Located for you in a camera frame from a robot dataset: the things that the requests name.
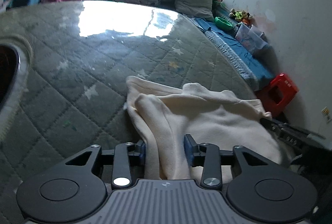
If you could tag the clear plastic storage box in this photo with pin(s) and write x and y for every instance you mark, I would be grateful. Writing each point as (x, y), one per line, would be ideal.
(249, 39)

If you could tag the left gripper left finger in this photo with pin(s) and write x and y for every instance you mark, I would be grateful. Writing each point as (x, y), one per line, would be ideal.
(128, 164)

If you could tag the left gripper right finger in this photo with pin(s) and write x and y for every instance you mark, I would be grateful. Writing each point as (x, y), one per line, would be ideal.
(206, 156)

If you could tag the black round induction cooktop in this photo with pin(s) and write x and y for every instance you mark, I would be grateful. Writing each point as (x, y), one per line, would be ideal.
(10, 62)

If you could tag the grey plain cushion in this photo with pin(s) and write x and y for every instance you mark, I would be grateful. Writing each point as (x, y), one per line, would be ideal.
(195, 8)

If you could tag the cream knit garment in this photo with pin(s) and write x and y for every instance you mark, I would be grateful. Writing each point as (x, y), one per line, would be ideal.
(163, 115)

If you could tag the small plush toys pile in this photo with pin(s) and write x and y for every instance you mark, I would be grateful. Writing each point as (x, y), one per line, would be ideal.
(240, 16)

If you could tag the red plastic stool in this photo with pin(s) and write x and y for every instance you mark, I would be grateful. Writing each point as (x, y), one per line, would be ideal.
(277, 94)

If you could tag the grey quilted star tablecloth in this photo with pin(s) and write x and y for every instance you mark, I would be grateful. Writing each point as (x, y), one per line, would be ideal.
(71, 90)

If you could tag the green plastic bowl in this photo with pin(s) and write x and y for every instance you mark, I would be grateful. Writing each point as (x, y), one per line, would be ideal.
(223, 24)

